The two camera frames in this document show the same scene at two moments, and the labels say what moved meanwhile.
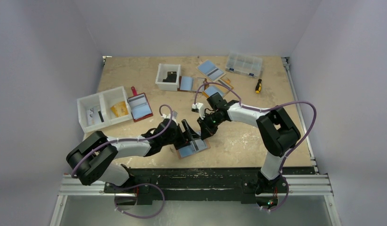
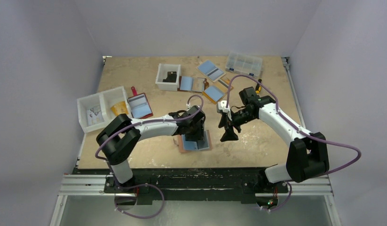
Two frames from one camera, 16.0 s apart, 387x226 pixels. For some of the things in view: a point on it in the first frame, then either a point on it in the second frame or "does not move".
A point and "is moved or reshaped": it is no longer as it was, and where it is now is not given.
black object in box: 171,76 does not move
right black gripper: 207,125 to 229,121
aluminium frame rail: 298,185 does not move
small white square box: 168,76 does not move
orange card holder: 222,89 does not move
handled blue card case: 196,147 is moved or reshaped
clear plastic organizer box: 244,64 does not move
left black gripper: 183,141 to 199,135
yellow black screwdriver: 258,86 does not move
